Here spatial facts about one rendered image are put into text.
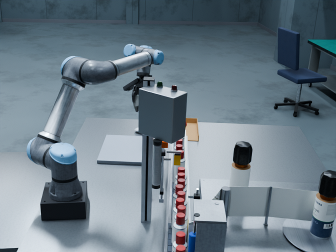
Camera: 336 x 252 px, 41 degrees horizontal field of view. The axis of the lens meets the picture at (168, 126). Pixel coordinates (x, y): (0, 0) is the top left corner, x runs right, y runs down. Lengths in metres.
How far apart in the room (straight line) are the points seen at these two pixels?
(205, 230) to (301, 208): 0.59
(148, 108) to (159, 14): 9.94
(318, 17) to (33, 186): 6.53
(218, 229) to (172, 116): 0.45
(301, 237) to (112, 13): 10.03
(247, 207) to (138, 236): 0.48
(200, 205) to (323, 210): 0.56
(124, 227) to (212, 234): 0.57
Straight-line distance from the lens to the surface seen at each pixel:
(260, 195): 1.98
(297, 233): 2.03
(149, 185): 1.98
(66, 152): 2.03
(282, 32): 5.96
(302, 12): 8.05
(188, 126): 3.10
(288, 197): 2.01
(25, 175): 2.53
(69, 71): 2.15
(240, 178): 2.09
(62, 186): 2.07
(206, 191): 2.25
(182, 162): 2.16
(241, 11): 12.07
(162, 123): 1.74
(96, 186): 2.37
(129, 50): 2.41
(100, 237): 2.01
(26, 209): 2.24
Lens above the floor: 2.02
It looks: 23 degrees down
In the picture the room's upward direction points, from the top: 2 degrees clockwise
